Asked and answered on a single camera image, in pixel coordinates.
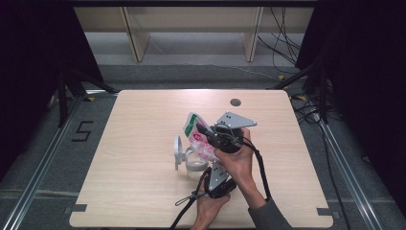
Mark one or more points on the round grey table grommet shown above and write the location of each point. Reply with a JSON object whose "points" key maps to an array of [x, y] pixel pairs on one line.
{"points": [[235, 102]]}

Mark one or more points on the black curtain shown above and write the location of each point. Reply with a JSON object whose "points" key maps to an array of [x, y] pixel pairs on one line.
{"points": [[32, 80], [367, 80]]}

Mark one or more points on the black metal stand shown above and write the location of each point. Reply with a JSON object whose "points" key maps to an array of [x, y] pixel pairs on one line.
{"points": [[324, 96], [63, 102]]}

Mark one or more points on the aluminium floor rail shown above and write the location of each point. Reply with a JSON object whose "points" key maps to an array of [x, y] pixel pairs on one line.
{"points": [[344, 172], [41, 166]]}

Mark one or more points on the pink and white plastic bag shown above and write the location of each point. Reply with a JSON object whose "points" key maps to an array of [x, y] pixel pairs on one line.
{"points": [[192, 126]]}

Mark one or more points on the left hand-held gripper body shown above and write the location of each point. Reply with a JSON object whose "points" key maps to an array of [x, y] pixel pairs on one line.
{"points": [[217, 179]]}

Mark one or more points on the black table bracket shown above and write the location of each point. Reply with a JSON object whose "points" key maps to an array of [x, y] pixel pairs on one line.
{"points": [[78, 208], [325, 212]]}

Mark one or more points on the clear jar with white lid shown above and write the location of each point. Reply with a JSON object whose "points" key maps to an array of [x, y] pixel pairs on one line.
{"points": [[195, 166]]}

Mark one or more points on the person's right hand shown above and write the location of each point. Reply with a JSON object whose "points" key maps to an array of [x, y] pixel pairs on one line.
{"points": [[237, 163]]}

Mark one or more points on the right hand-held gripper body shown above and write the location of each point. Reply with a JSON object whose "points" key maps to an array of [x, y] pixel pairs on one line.
{"points": [[231, 121]]}

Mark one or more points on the person's left hand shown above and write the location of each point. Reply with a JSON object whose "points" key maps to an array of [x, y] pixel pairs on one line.
{"points": [[207, 212]]}

